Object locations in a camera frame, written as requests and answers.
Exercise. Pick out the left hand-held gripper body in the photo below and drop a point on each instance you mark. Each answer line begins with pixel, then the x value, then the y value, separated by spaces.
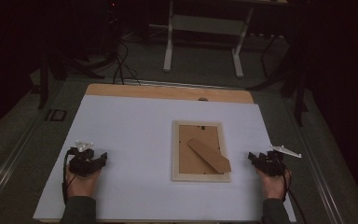
pixel 82 163

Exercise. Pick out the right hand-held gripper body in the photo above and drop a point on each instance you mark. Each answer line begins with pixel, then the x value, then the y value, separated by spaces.
pixel 272 165

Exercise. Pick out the wooden photo frame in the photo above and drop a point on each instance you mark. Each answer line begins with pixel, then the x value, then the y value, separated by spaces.
pixel 199 149

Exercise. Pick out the person's right hand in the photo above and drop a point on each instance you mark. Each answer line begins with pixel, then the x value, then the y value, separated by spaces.
pixel 273 186

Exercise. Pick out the person's left hand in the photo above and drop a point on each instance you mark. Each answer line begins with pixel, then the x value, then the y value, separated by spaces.
pixel 82 186

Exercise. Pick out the white table sheet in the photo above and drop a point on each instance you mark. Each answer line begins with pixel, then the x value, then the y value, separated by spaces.
pixel 136 174

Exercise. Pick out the black floor socket box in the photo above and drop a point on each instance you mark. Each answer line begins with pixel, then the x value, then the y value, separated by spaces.
pixel 56 115

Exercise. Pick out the black tripod stand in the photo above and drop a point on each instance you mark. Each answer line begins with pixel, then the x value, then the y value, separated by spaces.
pixel 298 93
pixel 45 81

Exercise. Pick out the metal floor rail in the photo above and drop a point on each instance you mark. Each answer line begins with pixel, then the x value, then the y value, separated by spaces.
pixel 321 174
pixel 6 168

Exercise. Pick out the white metal desk frame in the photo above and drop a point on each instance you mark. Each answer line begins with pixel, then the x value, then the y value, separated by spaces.
pixel 206 26

